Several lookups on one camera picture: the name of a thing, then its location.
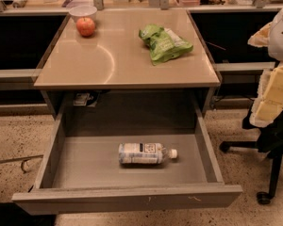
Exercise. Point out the beige counter cabinet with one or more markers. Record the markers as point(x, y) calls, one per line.
point(116, 58)

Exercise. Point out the green chip bag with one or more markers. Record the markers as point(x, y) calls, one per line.
point(163, 43)

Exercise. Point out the open grey drawer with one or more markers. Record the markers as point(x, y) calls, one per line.
point(81, 171)

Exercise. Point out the white bowl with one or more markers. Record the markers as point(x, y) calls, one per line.
point(85, 11)

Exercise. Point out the metal floor hook rod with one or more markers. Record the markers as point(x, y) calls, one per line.
point(22, 160)

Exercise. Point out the red apple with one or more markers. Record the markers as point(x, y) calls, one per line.
point(85, 26)

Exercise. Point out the black office chair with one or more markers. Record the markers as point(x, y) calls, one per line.
point(270, 141)

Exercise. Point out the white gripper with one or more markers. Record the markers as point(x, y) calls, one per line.
point(282, 38)

